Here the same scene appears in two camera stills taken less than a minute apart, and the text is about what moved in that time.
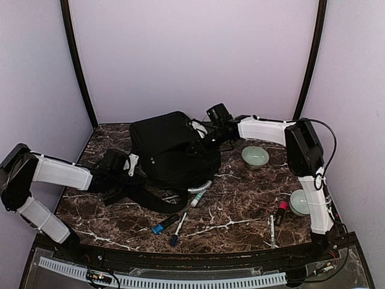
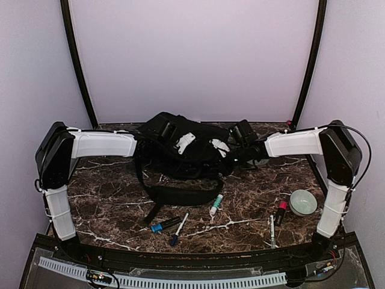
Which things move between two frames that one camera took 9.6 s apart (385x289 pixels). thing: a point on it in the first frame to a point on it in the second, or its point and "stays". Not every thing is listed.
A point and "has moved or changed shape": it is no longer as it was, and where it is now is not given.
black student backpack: (162, 140) has moved or changed shape
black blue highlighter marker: (157, 229) stays
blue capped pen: (175, 238) stays
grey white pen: (272, 235) stays
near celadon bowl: (298, 203) stays
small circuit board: (98, 276) stays
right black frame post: (321, 19) stays
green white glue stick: (194, 201) to (216, 204)
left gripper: (137, 179) to (182, 166)
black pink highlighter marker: (283, 206) stays
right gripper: (195, 146) to (224, 168)
